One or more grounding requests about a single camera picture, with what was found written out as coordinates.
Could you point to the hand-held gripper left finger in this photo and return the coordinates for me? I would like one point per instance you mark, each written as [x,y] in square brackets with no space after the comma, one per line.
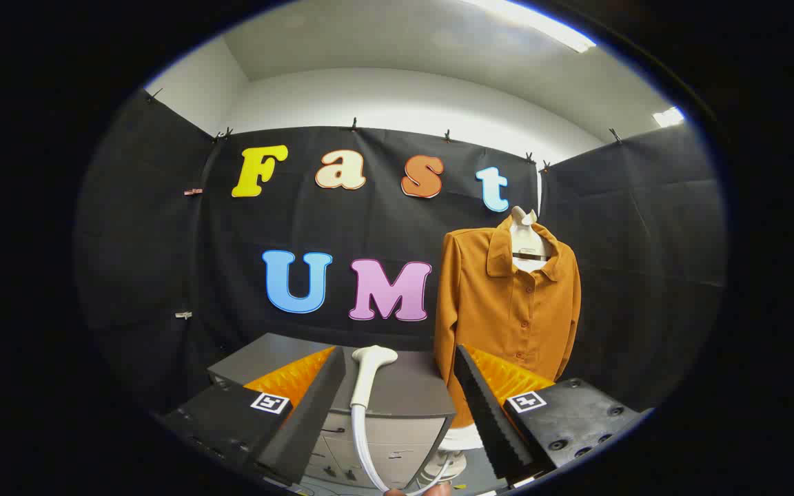
[314,406]

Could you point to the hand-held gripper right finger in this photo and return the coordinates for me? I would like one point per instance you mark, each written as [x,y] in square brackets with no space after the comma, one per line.
[483,406]

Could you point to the white garment steamer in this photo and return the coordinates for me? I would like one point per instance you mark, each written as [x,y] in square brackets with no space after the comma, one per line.
[368,365]

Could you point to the orange button shirt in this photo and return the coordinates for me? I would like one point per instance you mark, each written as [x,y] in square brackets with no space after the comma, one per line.
[493,310]

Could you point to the white round stand base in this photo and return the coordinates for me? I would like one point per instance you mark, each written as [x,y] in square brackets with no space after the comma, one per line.
[455,448]

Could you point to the grey cabinet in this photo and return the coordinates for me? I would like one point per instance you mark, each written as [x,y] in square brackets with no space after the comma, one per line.
[397,389]

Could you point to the small pink clip tag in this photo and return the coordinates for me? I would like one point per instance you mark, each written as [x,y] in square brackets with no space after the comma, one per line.
[193,191]

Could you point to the small ceiling light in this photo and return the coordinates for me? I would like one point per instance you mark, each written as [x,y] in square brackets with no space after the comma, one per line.
[669,117]

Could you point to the long ceiling light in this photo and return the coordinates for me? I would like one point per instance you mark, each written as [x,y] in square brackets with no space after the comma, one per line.
[542,24]

